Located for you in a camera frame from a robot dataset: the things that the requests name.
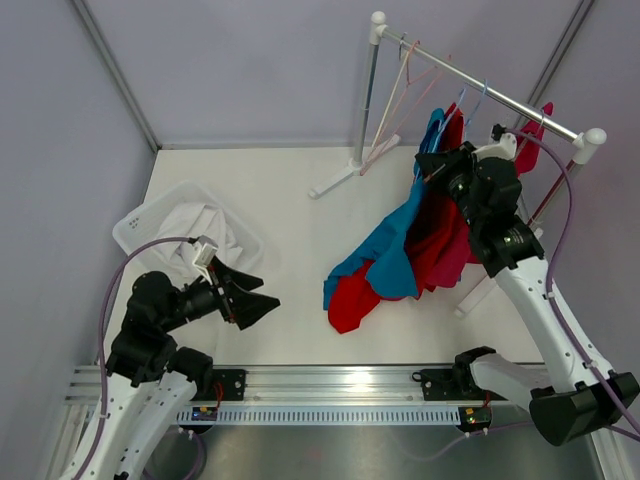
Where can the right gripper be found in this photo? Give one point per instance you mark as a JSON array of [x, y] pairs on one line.
[[437, 167]]

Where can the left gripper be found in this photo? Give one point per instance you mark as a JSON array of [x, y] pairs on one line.
[[245, 307]]

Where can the white t shirt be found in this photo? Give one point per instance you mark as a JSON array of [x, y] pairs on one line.
[[193, 220]]

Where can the pink wire hanger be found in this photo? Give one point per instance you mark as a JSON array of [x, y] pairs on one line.
[[420, 86]]

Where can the light blue wire hanger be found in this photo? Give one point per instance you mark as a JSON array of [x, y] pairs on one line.
[[449, 114]]

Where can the blue t shirt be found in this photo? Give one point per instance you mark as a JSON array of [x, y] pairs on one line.
[[390, 274]]

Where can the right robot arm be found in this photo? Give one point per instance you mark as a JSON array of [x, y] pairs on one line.
[[579, 392]]

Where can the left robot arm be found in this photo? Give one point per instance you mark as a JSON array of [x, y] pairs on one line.
[[147, 378]]

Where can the red t shirt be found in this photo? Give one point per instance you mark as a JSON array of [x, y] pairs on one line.
[[355, 299]]

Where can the magenta t shirt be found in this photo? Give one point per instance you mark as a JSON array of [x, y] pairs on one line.
[[449, 249]]

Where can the white plastic basket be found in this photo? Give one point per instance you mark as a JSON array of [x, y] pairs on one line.
[[141, 225]]

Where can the white clothes rack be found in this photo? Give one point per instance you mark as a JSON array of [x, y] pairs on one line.
[[379, 30]]

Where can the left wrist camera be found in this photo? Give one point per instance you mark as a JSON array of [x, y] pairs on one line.
[[204, 251]]

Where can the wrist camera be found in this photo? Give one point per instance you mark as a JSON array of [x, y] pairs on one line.
[[503, 145], [204, 251]]

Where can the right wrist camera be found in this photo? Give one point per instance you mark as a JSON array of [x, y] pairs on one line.
[[503, 145]]

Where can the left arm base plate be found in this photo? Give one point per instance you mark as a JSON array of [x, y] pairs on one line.
[[229, 384]]

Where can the aluminium rail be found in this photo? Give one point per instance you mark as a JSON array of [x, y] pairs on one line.
[[326, 385]]

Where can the cream wire hanger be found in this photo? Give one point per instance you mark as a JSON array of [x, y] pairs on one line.
[[385, 137]]

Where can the white slotted cable duct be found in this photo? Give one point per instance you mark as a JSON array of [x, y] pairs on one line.
[[421, 415]]

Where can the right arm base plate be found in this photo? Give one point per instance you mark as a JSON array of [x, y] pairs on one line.
[[437, 384]]

